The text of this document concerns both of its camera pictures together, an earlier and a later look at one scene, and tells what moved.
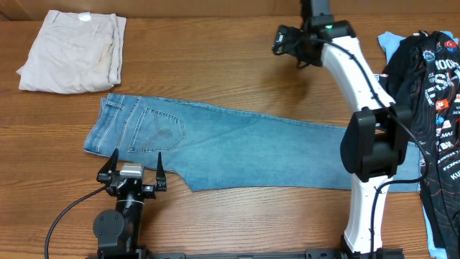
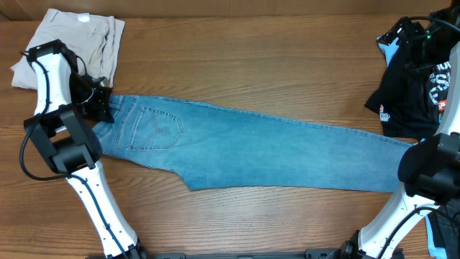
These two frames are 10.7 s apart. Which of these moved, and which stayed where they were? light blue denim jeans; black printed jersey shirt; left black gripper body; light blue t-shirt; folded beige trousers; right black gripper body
Moved: right black gripper body; left black gripper body
Stayed: light blue denim jeans; folded beige trousers; black printed jersey shirt; light blue t-shirt
